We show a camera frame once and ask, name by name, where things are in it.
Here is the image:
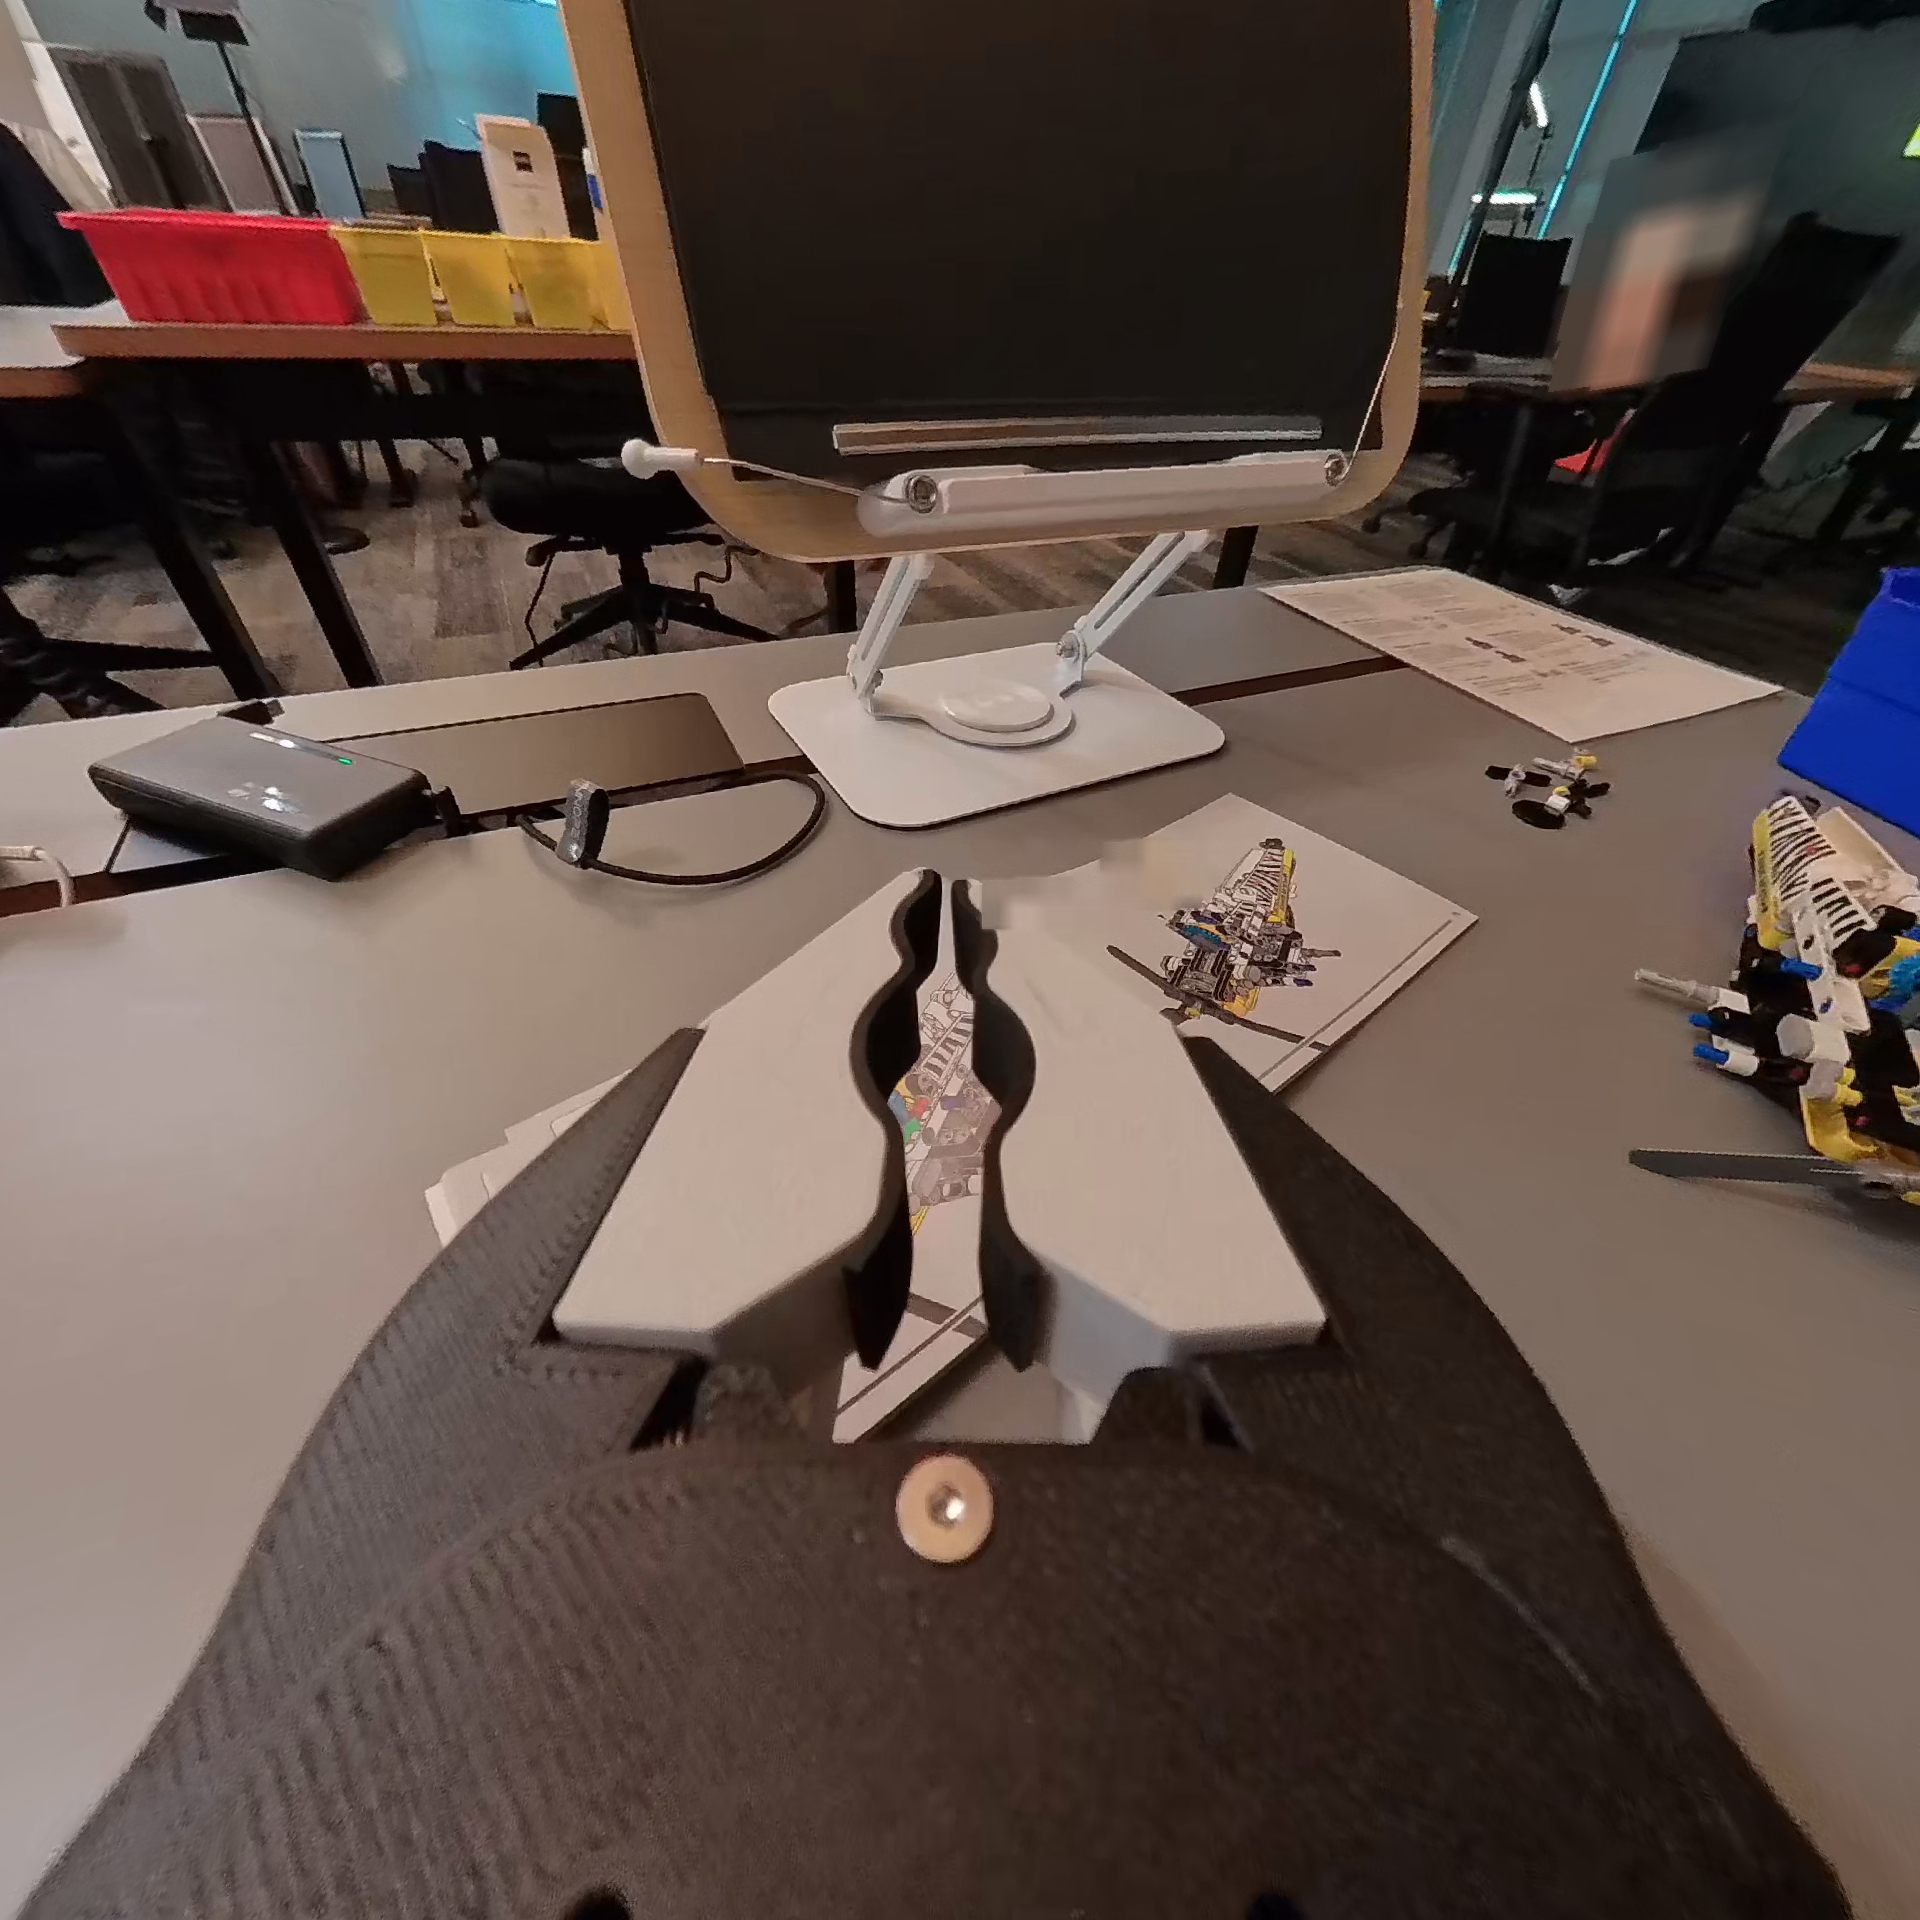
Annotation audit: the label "lego helicopter model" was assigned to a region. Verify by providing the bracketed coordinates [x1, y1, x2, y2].
[1632, 795, 1920, 1176]

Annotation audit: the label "grey lego rotor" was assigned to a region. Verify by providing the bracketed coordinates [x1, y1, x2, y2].
[1628, 1144, 1920, 1207]

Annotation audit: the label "blue plastic bin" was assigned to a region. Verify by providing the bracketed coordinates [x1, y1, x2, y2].
[1776, 564, 1920, 839]

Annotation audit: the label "yellow plastic bin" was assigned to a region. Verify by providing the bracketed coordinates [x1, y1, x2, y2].
[420, 229, 526, 329]
[503, 234, 620, 335]
[330, 225, 446, 329]

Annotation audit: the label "red plastic bin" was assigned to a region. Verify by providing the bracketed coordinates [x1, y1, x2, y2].
[58, 209, 371, 329]

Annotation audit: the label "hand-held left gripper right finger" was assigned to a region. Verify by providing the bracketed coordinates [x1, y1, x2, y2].
[950, 874, 1334, 1443]

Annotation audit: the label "white printed paper sheet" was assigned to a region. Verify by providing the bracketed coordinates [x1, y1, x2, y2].
[1259, 564, 1786, 747]

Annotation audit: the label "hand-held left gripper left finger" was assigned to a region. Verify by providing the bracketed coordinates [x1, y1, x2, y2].
[551, 867, 944, 1443]

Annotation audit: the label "instruction booklet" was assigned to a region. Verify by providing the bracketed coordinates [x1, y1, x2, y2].
[423, 791, 1482, 1445]

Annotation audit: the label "wooden office desk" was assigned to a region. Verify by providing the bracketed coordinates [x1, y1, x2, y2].
[53, 319, 647, 697]

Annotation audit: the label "white laptop stand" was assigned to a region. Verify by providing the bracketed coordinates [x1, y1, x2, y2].
[620, 440, 1366, 832]

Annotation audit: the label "grey power adapter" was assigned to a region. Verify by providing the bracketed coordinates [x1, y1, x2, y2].
[84, 715, 440, 885]

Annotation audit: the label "scattered small lego pieces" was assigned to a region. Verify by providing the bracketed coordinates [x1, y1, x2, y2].
[1486, 747, 1616, 832]

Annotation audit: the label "black cable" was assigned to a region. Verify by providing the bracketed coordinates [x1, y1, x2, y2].
[432, 765, 832, 891]

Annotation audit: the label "black light stand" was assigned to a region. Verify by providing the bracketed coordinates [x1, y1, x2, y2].
[142, 0, 304, 215]

